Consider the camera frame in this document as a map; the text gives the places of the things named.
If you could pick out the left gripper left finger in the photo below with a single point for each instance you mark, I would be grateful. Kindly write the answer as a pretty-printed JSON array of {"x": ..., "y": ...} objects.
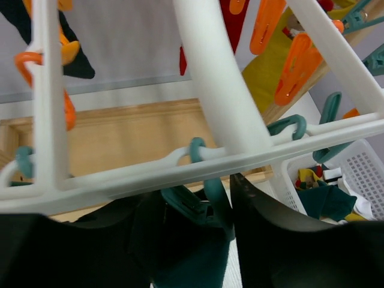
[{"x": 114, "y": 246}]

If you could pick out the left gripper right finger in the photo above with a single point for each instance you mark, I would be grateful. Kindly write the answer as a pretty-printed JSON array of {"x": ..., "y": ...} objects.
[{"x": 280, "y": 247}]

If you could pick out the teal sock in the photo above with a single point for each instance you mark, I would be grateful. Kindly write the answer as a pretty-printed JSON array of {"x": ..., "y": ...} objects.
[
  {"x": 195, "y": 237},
  {"x": 327, "y": 201}
]

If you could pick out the white oval clip hanger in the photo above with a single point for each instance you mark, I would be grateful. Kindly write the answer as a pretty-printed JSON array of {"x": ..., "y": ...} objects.
[{"x": 243, "y": 141}]

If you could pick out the yellow sock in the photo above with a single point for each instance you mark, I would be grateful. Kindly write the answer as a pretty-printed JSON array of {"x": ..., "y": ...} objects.
[
  {"x": 262, "y": 74},
  {"x": 308, "y": 178}
]

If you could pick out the teal sock in basket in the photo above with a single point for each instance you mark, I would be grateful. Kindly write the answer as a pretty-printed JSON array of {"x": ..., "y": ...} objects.
[{"x": 327, "y": 201}]

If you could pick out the yellow sock in basket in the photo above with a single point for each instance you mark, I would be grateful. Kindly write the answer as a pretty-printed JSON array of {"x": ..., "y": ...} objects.
[{"x": 308, "y": 178}]

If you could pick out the white sock in basket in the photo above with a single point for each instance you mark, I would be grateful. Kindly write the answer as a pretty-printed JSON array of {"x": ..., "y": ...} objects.
[{"x": 362, "y": 206}]

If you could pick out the white plastic basket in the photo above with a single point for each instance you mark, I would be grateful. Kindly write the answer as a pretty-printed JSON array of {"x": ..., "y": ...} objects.
[{"x": 359, "y": 164}]

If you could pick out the orange clothes peg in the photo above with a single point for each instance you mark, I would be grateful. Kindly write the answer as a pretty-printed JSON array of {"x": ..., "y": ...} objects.
[
  {"x": 302, "y": 61},
  {"x": 267, "y": 19}
]

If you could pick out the red sock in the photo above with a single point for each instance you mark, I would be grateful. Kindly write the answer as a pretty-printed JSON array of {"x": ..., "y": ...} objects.
[{"x": 234, "y": 15}]

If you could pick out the black sock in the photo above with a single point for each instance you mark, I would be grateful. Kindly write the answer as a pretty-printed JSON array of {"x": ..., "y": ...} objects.
[{"x": 74, "y": 61}]

